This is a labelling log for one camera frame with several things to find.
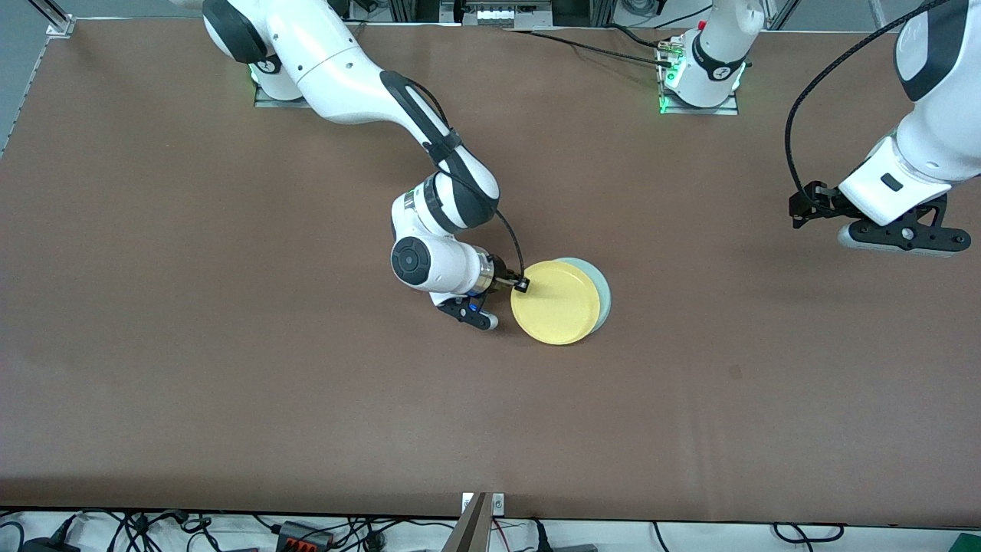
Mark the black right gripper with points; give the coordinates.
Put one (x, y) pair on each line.
(506, 282)

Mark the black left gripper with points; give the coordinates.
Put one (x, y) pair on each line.
(814, 205)

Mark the yellow round plate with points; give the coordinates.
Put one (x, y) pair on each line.
(556, 303)

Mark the pale green round plate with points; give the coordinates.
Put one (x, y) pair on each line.
(604, 295)

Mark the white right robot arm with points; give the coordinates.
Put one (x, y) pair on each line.
(337, 69)

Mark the brown slanted beam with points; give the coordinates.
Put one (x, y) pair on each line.
(469, 533)

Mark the white device with slots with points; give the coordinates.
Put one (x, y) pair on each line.
(506, 15)

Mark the black orange connector box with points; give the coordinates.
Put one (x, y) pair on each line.
(303, 537)

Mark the green object corner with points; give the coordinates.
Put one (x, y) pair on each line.
(969, 544)

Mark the black power adapter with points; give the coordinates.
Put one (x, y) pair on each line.
(46, 546)

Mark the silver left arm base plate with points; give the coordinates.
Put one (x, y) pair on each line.
(701, 110)

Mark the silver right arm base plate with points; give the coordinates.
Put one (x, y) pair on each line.
(280, 103)

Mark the silver table corner bracket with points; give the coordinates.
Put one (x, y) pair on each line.
(61, 27)

